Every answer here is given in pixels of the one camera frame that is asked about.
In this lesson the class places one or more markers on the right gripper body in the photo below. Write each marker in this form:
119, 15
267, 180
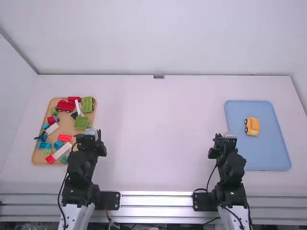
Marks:
224, 146

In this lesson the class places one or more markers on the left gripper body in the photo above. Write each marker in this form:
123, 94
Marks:
90, 145

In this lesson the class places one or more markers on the yellow toy car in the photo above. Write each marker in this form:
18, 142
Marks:
253, 127

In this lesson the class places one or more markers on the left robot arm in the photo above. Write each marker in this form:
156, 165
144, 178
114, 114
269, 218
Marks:
81, 167

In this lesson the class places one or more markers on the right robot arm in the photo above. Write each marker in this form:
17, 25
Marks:
231, 172

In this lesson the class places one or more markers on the flat red toy brick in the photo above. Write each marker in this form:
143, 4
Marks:
64, 138

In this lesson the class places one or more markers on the long white toy brick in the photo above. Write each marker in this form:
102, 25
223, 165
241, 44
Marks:
62, 149

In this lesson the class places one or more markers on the tan tray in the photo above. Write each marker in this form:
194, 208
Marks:
64, 124

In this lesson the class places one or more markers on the dark blue toy brick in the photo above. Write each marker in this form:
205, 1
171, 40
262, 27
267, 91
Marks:
74, 116

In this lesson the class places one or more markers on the white striped toy brick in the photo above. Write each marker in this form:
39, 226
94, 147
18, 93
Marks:
78, 107

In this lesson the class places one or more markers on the blue mat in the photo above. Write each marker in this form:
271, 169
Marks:
263, 148

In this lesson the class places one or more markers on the clear green toy brick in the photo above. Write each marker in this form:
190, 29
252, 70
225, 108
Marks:
46, 152

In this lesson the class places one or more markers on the red toy car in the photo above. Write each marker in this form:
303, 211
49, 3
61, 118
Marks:
64, 105

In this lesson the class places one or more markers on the silver rails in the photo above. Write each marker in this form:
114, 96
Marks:
156, 203

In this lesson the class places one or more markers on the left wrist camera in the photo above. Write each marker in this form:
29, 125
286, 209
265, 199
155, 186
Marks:
91, 132

